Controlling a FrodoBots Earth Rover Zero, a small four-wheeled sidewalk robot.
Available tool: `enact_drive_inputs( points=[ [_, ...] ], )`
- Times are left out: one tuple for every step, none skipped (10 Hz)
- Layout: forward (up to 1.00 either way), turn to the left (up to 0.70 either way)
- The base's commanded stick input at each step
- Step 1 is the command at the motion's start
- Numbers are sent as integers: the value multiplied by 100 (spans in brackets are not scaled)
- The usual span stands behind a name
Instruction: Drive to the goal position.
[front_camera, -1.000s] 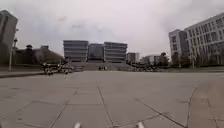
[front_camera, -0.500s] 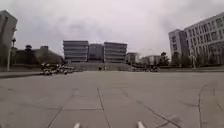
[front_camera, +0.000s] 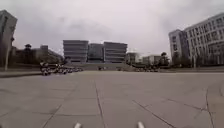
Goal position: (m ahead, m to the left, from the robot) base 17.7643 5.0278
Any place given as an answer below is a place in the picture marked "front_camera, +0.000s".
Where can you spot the grey striped office building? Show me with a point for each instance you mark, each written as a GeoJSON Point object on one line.
{"type": "Point", "coordinates": [95, 51]}

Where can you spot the grey paved plaza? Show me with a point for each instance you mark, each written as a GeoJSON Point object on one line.
{"type": "Point", "coordinates": [133, 90]}

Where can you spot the small pale building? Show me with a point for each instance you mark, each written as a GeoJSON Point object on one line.
{"type": "Point", "coordinates": [150, 59]}

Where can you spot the robot's own part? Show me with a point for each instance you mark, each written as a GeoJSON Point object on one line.
{"type": "Point", "coordinates": [141, 125]}
{"type": "Point", "coordinates": [77, 125]}

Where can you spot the row of dark trees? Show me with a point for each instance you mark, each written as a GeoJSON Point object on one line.
{"type": "Point", "coordinates": [186, 60]}

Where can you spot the low dark building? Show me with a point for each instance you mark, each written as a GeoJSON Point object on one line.
{"type": "Point", "coordinates": [36, 55]}

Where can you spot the large pale grey building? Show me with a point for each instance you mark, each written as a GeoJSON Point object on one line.
{"type": "Point", "coordinates": [200, 41]}

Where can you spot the pale pole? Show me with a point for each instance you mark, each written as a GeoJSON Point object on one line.
{"type": "Point", "coordinates": [7, 55]}

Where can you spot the tall grey building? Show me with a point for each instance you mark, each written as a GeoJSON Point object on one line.
{"type": "Point", "coordinates": [6, 33]}

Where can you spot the low grey wall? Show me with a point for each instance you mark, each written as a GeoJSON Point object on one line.
{"type": "Point", "coordinates": [96, 66]}

